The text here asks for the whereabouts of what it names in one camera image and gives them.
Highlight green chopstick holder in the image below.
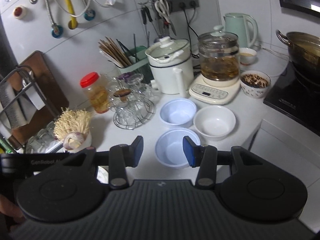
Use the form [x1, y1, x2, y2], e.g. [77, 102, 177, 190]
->
[115, 45, 151, 81]

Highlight red-lid plastic jar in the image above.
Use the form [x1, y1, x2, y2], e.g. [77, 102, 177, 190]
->
[80, 72, 111, 114]

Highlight brown glass lid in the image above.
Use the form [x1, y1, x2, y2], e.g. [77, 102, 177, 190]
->
[113, 89, 132, 98]

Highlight white electric cooking pot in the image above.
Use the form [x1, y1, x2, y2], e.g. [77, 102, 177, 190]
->
[145, 36, 194, 98]

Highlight mint green electric kettle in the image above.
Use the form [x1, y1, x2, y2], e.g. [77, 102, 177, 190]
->
[223, 12, 259, 49]

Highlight person's left hand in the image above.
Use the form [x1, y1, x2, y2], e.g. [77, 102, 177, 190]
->
[0, 195, 25, 227]

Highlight large steel stockpot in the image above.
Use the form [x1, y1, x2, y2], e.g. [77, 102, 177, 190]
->
[276, 29, 320, 92]

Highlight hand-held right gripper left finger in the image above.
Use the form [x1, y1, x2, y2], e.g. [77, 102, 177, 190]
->
[60, 135, 145, 190]

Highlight blue plastic bowl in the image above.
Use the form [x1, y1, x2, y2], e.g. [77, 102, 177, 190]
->
[154, 127, 201, 170]
[160, 98, 197, 126]

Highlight glass tumbler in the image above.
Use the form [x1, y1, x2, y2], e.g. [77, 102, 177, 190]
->
[41, 123, 58, 144]
[27, 130, 47, 153]

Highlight wooden cutting board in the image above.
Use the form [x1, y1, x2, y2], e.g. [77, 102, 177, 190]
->
[9, 50, 70, 148]

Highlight blue pipe wall collar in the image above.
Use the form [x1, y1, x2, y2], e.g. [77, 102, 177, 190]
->
[51, 24, 63, 39]
[83, 9, 96, 21]

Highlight wood-handled patterned cleaver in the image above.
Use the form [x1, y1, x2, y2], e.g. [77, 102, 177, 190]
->
[0, 80, 28, 130]

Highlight black-framed drip tray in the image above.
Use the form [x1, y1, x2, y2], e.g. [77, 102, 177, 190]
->
[24, 140, 66, 154]

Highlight black induction cooktop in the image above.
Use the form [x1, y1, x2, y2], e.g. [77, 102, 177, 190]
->
[263, 59, 320, 137]

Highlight set of glass cups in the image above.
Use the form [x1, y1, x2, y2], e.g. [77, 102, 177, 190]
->
[107, 72, 154, 122]

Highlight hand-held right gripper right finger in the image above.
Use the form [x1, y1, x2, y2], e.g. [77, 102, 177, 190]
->
[182, 135, 269, 190]

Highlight black chopsticks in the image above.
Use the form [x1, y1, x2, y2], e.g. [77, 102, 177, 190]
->
[116, 33, 137, 63]

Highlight white tape roll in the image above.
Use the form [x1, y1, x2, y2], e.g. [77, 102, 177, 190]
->
[13, 5, 28, 20]

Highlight small white ceramic bowl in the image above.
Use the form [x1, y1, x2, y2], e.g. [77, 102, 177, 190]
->
[62, 131, 93, 153]

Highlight glass health kettle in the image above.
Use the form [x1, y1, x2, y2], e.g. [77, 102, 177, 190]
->
[197, 25, 241, 84]

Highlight hanging scissors and utensils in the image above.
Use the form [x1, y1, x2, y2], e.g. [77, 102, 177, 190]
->
[138, 0, 177, 38]

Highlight black power cable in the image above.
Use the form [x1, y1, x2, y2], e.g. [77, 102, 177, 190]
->
[182, 2, 198, 58]
[187, 0, 200, 58]

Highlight kitchen scissors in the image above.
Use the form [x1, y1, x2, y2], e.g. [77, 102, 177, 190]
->
[154, 0, 177, 36]

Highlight floral cup of dark spices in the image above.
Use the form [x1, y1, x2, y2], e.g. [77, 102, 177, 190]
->
[240, 70, 271, 99]

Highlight small white tea cup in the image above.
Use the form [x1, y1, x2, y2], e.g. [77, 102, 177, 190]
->
[239, 47, 258, 66]

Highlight yellow hose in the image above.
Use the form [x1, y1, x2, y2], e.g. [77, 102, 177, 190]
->
[57, 0, 77, 28]

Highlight wire cup rack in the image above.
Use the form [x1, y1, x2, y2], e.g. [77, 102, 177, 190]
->
[113, 100, 156, 130]

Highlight black metal knife rack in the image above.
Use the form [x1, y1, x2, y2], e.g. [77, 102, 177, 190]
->
[0, 65, 48, 140]

